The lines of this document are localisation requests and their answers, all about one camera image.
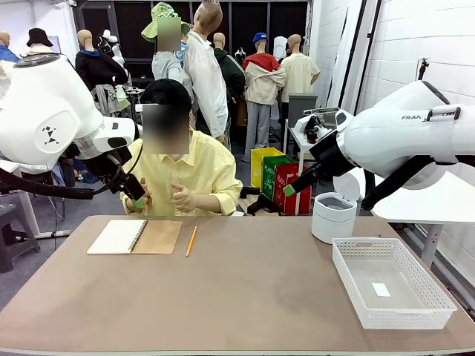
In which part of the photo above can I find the mannequin in dark green hoodie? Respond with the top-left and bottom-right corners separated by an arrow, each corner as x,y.
212,32 -> 246,127

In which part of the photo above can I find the black baseball cap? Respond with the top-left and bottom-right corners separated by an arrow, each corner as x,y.
140,78 -> 193,108

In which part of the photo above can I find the white round trash bin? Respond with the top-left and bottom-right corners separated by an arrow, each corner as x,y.
310,173 -> 361,245

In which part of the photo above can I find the white work table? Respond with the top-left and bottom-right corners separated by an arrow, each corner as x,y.
0,159 -> 71,240

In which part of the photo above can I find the green recycling bin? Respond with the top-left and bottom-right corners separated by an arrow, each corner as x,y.
261,155 -> 298,201

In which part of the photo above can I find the tall mannequin in white shirt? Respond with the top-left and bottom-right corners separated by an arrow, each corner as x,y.
183,0 -> 229,145

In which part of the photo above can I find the white perforated plastic basket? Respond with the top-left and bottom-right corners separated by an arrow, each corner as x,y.
331,237 -> 458,330

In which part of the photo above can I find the mannequin in black sweater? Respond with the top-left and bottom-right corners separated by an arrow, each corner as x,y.
75,29 -> 131,116

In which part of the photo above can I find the person's right hand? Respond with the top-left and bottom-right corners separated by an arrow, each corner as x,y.
125,177 -> 152,213

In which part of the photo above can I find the person's left hand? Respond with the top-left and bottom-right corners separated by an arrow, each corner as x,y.
171,184 -> 197,214

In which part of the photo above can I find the black chair frame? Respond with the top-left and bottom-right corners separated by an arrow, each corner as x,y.
239,186 -> 281,217

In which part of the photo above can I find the brown spiral notebook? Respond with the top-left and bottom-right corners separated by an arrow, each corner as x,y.
86,219 -> 183,256

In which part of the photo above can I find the mannequin in cream shirt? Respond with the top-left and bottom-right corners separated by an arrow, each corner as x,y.
280,34 -> 321,112

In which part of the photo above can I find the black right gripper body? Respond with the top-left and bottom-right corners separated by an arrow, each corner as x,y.
308,130 -> 357,178

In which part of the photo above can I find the yellow pencil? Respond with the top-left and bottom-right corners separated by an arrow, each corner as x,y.
185,225 -> 198,258

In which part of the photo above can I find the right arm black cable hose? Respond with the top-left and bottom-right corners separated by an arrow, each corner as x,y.
361,155 -> 475,211

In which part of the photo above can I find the black bucket hat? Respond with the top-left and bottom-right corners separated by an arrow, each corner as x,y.
26,27 -> 54,48

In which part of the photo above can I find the red recycling bin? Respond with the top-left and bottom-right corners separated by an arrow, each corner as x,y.
273,162 -> 312,216

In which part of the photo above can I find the large white side table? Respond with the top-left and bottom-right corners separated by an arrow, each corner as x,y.
352,166 -> 475,270

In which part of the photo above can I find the mannequin in blue white top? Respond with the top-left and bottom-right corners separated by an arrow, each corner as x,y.
0,31 -> 20,63

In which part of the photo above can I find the table with green cloth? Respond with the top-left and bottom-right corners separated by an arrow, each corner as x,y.
117,87 -> 131,112

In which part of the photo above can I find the figure in gray vest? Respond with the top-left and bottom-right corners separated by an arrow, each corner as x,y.
151,16 -> 194,85

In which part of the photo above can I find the black vertical pole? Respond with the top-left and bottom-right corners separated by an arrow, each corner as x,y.
354,0 -> 383,116
337,0 -> 363,109

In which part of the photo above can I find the person's left forearm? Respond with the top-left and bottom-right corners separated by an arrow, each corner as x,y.
192,194 -> 223,215

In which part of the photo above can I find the mannequin in red beige jacket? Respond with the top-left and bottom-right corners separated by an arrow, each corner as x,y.
243,32 -> 286,162

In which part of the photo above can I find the gray box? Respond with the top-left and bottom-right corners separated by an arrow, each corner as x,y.
288,93 -> 318,129

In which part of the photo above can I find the metal tray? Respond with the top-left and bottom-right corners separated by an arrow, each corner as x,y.
302,107 -> 341,116

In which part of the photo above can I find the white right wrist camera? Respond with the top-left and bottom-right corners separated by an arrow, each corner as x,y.
295,113 -> 333,144

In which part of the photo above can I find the green gingham bucket hat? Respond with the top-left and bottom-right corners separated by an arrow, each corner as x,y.
140,1 -> 193,44

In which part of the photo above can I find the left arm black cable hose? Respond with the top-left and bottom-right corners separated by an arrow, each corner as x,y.
0,151 -> 144,200

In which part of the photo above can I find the small white table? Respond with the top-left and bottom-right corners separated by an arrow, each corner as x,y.
284,125 -> 316,216

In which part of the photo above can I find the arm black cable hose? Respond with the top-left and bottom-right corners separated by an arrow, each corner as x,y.
0,151 -> 144,200
361,155 -> 475,211

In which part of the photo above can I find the yellow recycling bin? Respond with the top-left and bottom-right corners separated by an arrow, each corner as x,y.
251,147 -> 286,188

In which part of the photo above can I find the person in yellow shirt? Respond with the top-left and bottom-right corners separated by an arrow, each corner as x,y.
120,103 -> 244,217

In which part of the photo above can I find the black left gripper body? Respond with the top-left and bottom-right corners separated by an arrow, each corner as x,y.
88,146 -> 134,183

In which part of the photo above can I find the white mannequin torso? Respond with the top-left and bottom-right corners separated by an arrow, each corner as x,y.
273,36 -> 290,64

